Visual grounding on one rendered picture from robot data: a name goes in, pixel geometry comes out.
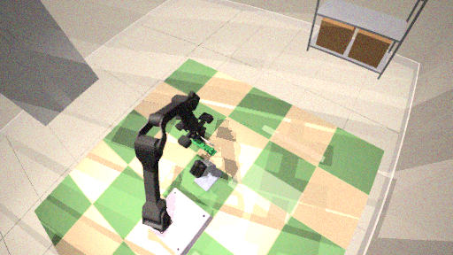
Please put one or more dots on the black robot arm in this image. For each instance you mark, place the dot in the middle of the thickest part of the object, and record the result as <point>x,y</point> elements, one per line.
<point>149,151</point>

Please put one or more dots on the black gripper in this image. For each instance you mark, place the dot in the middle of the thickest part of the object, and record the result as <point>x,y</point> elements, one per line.
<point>194,127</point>

